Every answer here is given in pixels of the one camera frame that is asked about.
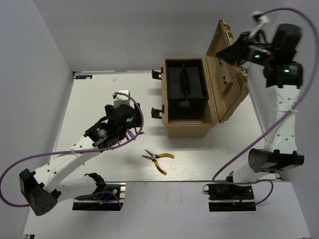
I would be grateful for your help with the blue red handled screwdriver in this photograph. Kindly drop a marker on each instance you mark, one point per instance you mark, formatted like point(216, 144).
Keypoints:
point(132, 136)

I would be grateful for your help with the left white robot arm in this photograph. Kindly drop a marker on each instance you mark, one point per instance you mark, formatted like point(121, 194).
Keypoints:
point(46, 186)

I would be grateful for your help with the black toolbox inner tray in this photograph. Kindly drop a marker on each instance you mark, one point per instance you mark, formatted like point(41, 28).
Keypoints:
point(185, 80)

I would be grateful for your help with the yellow black needle-nose pliers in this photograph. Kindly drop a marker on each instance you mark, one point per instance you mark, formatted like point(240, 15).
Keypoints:
point(154, 158)

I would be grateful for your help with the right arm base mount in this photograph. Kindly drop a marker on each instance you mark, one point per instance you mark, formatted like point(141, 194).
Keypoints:
point(230, 198)

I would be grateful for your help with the tan plastic toolbox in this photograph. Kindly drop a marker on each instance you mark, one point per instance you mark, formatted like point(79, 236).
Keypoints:
point(226, 84)

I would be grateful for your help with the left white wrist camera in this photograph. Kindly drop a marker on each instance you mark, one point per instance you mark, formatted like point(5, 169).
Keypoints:
point(120, 100)

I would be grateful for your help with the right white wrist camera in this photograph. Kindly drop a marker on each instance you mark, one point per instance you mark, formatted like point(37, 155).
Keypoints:
point(260, 20)

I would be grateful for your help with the blue label sticker left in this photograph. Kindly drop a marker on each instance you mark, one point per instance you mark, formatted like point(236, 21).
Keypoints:
point(80, 77)

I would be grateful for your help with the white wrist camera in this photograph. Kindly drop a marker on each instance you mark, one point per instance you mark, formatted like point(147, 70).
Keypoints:
point(260, 20)
point(120, 100)

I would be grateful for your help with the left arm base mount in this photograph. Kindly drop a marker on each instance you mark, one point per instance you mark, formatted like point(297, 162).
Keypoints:
point(105, 201)

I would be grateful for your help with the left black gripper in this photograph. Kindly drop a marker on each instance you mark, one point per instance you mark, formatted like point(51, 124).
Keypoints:
point(136, 119)

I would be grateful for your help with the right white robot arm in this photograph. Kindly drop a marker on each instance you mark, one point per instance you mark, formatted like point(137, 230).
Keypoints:
point(284, 78)

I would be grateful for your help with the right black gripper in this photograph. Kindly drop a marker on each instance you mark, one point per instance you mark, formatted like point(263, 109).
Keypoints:
point(234, 53)

